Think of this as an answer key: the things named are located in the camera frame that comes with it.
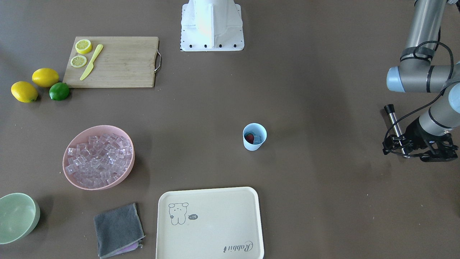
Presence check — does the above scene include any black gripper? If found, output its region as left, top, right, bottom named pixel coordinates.
left=382, top=118, right=437, bottom=156

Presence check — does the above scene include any clear ice cube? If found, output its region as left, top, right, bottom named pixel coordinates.
left=253, top=135, right=262, bottom=145

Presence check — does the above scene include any red strawberry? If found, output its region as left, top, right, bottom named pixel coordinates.
left=244, top=133, right=255, bottom=144

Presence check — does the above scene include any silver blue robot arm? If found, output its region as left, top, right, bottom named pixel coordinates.
left=382, top=0, right=460, bottom=162

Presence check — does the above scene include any light blue plastic cup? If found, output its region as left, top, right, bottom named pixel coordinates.
left=243, top=123, right=267, bottom=151

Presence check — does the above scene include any pile of clear ice cubes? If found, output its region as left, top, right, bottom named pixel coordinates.
left=65, top=134, right=133, bottom=188

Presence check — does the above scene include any cream rabbit tray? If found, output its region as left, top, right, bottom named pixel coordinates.
left=156, top=187, right=265, bottom=259

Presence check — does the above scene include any bamboo cutting board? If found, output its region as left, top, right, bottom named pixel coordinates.
left=62, top=36, right=161, bottom=88

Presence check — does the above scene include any grey folded cloth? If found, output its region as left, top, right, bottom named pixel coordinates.
left=94, top=203, right=145, bottom=259

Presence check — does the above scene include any pink bowl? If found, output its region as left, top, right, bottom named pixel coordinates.
left=63, top=125, right=135, bottom=191

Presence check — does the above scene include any yellow plastic knife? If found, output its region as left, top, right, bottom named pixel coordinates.
left=79, top=44, right=104, bottom=81

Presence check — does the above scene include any lemon half slice upper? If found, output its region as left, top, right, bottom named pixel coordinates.
left=74, top=39, right=92, bottom=54

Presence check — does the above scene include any lemon half slice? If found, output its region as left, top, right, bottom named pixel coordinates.
left=70, top=55, right=87, bottom=68
left=74, top=39, right=92, bottom=54

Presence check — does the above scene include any lemon half slice lower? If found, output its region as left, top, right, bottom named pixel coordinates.
left=70, top=55, right=87, bottom=68

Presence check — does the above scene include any green lime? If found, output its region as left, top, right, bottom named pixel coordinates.
left=48, top=82, right=70, bottom=101

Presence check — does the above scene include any yellow lemon near board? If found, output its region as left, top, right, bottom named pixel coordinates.
left=32, top=68, right=59, bottom=87

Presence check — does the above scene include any yellow lemon outer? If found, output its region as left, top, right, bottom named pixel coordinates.
left=10, top=81, right=39, bottom=103

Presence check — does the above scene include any mint green bowl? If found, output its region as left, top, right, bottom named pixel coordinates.
left=0, top=193, right=41, bottom=245

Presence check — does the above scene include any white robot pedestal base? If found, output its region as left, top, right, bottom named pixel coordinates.
left=180, top=0, right=245, bottom=51

